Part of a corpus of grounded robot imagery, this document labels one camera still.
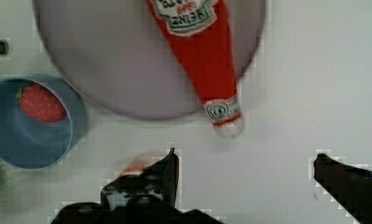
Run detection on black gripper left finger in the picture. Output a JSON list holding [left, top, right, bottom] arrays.
[[101, 147, 179, 211]]

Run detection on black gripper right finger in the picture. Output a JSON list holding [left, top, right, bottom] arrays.
[[313, 153, 372, 224]]

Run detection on red plush ketchup bottle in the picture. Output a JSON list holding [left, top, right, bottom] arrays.
[[145, 0, 244, 137]]

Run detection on grey round plate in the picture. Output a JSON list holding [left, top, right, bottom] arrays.
[[32, 0, 267, 119]]

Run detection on plush orange slice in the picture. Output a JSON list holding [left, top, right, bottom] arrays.
[[120, 156, 156, 176]]

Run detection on plush strawberry in bowl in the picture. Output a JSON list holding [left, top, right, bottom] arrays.
[[16, 82, 67, 122]]

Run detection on blue bowl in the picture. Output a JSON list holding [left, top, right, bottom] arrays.
[[0, 75, 87, 170]]

